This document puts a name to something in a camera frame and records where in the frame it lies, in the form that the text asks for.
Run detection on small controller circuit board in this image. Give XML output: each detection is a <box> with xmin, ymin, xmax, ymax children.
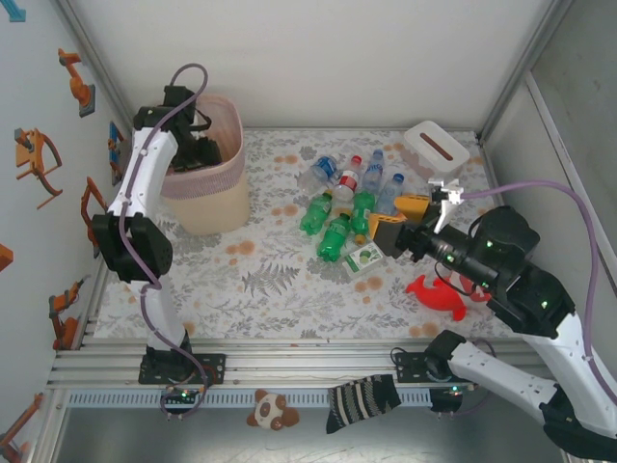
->
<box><xmin>163</xmin><ymin>385</ymin><xmax>203</xmax><ymax>404</ymax></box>
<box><xmin>441</xmin><ymin>383</ymin><xmax>478</xmax><ymax>399</ymax></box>

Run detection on aluminium frame post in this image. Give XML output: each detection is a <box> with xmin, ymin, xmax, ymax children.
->
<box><xmin>55</xmin><ymin>0</ymin><xmax>134</xmax><ymax>134</ymax></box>
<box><xmin>479</xmin><ymin>0</ymin><xmax>577</xmax><ymax>141</ymax></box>

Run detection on red toy fish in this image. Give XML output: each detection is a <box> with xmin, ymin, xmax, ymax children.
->
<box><xmin>404</xmin><ymin>273</ymin><xmax>493</xmax><ymax>323</ymax></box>

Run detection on red-label clear bottle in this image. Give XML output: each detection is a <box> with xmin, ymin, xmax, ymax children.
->
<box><xmin>332</xmin><ymin>154</ymin><xmax>363</xmax><ymax>203</ymax></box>

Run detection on white tissue box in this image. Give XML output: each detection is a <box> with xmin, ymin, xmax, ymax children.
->
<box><xmin>402</xmin><ymin>120</ymin><xmax>471</xmax><ymax>184</ymax></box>

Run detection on aluminium frame rail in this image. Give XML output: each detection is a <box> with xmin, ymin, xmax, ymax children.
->
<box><xmin>47</xmin><ymin>337</ymin><xmax>550</xmax><ymax>390</ymax></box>

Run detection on pink mesh waste basket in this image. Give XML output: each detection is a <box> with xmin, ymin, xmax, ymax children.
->
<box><xmin>158</xmin><ymin>94</ymin><xmax>245</xmax><ymax>199</ymax></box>

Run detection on beige slatted waste bin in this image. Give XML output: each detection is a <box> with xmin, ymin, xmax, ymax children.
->
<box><xmin>158</xmin><ymin>94</ymin><xmax>251</xmax><ymax>236</ymax></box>

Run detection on blue-label water bottle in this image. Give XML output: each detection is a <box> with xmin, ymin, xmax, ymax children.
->
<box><xmin>361</xmin><ymin>149</ymin><xmax>387</xmax><ymax>193</ymax></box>
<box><xmin>374</xmin><ymin>172</ymin><xmax>406</xmax><ymax>216</ymax></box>

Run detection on white slotted cable tray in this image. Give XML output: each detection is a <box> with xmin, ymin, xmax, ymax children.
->
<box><xmin>67</xmin><ymin>389</ymin><xmax>435</xmax><ymax>409</ymax></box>

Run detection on lime juice bottle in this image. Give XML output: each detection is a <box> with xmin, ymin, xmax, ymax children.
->
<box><xmin>342</xmin><ymin>243</ymin><xmax>386</xmax><ymax>279</ymax></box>

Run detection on white-capped blue-label clear bottle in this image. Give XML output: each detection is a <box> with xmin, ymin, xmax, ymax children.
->
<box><xmin>296</xmin><ymin>152</ymin><xmax>341</xmax><ymax>192</ymax></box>

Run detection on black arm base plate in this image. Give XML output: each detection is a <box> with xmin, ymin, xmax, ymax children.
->
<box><xmin>138</xmin><ymin>353</ymin><xmax>228</xmax><ymax>386</ymax></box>
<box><xmin>392</xmin><ymin>349</ymin><xmax>435</xmax><ymax>385</ymax></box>

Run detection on blue orange wall decal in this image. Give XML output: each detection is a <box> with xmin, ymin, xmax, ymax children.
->
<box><xmin>106</xmin><ymin>121</ymin><xmax>125</xmax><ymax>187</ymax></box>

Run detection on black striped sock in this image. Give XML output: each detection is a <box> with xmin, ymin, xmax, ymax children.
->
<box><xmin>325</xmin><ymin>373</ymin><xmax>403</xmax><ymax>435</ymax></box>

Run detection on brown white panda plush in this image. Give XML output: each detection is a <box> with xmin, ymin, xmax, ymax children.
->
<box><xmin>245</xmin><ymin>388</ymin><xmax>301</xmax><ymax>431</ymax></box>

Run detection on floral tablecloth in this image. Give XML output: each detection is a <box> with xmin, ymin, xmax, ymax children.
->
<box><xmin>94</xmin><ymin>127</ymin><xmax>524</xmax><ymax>341</ymax></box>

